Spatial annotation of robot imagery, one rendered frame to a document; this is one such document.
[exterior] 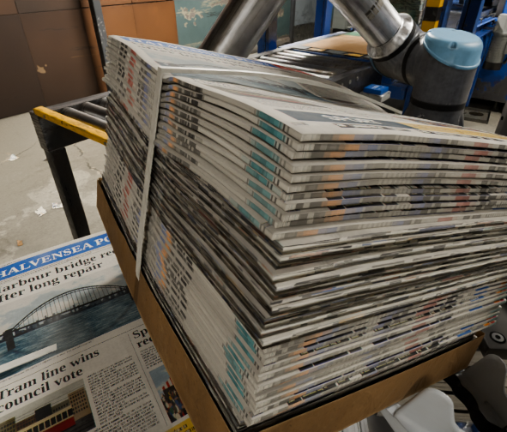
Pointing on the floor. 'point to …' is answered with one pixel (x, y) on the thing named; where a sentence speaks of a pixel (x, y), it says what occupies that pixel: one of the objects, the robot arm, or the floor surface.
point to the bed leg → (68, 192)
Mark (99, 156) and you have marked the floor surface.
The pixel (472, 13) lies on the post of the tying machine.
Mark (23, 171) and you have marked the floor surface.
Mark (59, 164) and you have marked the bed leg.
